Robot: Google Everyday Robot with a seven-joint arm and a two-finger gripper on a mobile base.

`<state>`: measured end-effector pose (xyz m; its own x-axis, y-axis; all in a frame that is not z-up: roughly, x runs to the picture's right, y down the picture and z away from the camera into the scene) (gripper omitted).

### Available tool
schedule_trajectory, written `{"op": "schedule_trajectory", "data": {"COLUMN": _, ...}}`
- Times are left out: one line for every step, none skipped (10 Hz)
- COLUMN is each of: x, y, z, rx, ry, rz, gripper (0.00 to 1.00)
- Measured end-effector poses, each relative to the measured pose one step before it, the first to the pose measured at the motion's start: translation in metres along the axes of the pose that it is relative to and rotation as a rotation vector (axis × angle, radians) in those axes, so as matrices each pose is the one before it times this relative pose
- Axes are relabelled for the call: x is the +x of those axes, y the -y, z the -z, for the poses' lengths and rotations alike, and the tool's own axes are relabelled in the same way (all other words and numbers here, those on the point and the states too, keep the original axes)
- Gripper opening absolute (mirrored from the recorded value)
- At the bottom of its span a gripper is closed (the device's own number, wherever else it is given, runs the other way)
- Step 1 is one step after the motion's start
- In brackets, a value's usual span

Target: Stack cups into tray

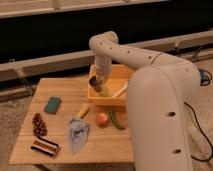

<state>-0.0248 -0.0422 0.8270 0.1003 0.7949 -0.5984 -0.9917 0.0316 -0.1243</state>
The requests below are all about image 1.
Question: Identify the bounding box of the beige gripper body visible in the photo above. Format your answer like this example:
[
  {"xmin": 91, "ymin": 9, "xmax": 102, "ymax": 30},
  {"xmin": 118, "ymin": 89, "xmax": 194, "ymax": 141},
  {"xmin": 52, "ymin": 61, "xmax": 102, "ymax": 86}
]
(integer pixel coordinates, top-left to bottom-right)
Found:
[{"xmin": 94, "ymin": 56, "xmax": 112, "ymax": 84}]

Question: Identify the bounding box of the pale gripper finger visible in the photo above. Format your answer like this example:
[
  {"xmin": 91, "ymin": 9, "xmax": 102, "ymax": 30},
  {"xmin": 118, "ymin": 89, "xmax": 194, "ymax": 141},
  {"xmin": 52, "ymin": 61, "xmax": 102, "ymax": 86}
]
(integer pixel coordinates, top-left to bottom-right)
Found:
[
  {"xmin": 100, "ymin": 84, "xmax": 109, "ymax": 97},
  {"xmin": 112, "ymin": 82, "xmax": 128, "ymax": 98}
]

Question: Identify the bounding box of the dark brown cup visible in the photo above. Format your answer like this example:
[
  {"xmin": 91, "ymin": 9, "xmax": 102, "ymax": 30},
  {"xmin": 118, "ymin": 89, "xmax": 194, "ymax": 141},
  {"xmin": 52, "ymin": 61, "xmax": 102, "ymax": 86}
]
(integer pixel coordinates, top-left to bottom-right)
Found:
[{"xmin": 89, "ymin": 76, "xmax": 102, "ymax": 92}]

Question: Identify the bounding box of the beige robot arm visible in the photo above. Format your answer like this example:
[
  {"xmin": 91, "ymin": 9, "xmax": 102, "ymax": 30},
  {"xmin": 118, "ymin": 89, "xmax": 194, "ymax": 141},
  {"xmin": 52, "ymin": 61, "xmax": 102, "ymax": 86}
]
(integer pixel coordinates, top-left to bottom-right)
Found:
[{"xmin": 89, "ymin": 31, "xmax": 200, "ymax": 171}]

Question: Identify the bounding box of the yellow plastic tray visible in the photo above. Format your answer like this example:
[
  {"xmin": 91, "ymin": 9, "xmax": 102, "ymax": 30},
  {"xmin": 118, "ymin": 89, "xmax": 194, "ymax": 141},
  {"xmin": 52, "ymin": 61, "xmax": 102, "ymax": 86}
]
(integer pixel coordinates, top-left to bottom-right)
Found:
[{"xmin": 88, "ymin": 64, "xmax": 134, "ymax": 106}]

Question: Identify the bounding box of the red orange apple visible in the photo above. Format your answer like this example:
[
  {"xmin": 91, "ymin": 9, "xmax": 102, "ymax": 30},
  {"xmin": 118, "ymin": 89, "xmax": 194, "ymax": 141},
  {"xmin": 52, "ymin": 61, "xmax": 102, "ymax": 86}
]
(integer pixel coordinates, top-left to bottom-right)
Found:
[{"xmin": 95, "ymin": 113, "xmax": 109, "ymax": 127}]

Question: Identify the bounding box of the green chili pepper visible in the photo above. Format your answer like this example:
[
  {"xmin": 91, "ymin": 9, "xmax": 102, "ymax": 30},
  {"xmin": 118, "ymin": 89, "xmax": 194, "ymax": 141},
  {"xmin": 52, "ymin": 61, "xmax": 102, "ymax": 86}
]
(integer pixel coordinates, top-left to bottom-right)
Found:
[{"xmin": 107, "ymin": 109, "xmax": 126, "ymax": 130}]

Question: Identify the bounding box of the green sponge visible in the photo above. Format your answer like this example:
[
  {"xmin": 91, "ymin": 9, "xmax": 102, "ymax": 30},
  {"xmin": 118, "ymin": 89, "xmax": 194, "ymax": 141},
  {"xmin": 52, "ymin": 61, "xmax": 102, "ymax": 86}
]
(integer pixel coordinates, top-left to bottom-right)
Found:
[{"xmin": 44, "ymin": 97, "xmax": 61, "ymax": 114}]

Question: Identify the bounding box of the brown pine cone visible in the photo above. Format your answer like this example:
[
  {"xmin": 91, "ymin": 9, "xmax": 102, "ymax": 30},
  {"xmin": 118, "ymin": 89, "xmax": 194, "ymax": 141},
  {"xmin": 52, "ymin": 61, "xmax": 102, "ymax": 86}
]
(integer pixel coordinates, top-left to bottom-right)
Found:
[{"xmin": 32, "ymin": 113, "xmax": 47, "ymax": 136}]

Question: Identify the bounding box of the striped brown white cloth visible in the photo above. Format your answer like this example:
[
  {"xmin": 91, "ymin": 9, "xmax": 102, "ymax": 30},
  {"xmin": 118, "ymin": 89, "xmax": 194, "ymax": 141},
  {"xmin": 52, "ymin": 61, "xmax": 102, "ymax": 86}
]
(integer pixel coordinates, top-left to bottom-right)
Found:
[{"xmin": 31, "ymin": 137, "xmax": 60, "ymax": 157}]

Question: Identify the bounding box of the trowel with yellow handle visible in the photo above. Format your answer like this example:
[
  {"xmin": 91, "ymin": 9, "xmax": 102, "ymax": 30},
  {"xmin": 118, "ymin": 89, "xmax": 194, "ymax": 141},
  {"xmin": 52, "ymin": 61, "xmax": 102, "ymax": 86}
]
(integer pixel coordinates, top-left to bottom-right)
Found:
[{"xmin": 68, "ymin": 104, "xmax": 90, "ymax": 154}]

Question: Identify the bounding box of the black cable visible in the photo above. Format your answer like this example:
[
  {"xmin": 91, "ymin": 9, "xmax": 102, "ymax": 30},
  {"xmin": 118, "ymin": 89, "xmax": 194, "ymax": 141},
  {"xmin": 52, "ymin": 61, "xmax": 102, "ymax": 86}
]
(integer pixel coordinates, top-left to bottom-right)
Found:
[{"xmin": 183, "ymin": 68, "xmax": 213, "ymax": 163}]

